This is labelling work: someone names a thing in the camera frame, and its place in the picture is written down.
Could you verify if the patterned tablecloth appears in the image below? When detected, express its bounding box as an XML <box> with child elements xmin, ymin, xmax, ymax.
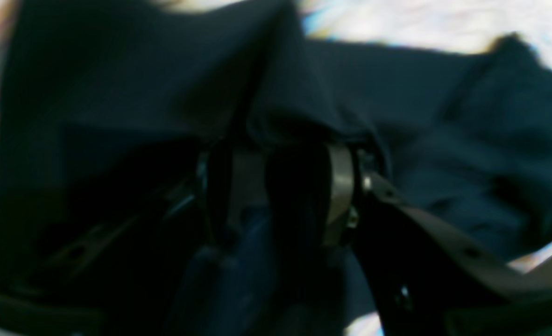
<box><xmin>0</xmin><ymin>0</ymin><xmax>552</xmax><ymax>336</ymax></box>

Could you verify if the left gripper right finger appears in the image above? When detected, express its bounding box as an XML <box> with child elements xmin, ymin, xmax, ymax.
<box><xmin>323</xmin><ymin>145</ymin><xmax>552</xmax><ymax>336</ymax></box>

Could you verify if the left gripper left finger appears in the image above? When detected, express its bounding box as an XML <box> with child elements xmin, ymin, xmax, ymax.
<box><xmin>0</xmin><ymin>149</ymin><xmax>265</xmax><ymax>336</ymax></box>

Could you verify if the black T-shirt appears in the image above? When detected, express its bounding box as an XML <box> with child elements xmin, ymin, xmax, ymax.
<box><xmin>0</xmin><ymin>0</ymin><xmax>552</xmax><ymax>336</ymax></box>

